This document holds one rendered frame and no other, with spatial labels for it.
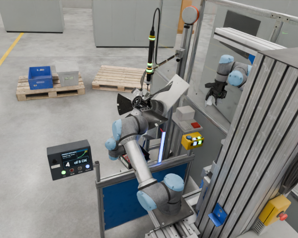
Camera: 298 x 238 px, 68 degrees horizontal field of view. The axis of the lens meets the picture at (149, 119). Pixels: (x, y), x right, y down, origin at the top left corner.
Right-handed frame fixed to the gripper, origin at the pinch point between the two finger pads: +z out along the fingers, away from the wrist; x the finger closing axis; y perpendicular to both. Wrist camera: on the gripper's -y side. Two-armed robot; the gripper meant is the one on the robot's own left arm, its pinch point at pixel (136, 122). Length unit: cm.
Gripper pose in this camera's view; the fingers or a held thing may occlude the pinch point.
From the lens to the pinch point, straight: 181.3
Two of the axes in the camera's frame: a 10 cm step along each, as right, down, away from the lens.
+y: -8.8, -2.5, 4.1
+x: 0.1, 8.5, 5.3
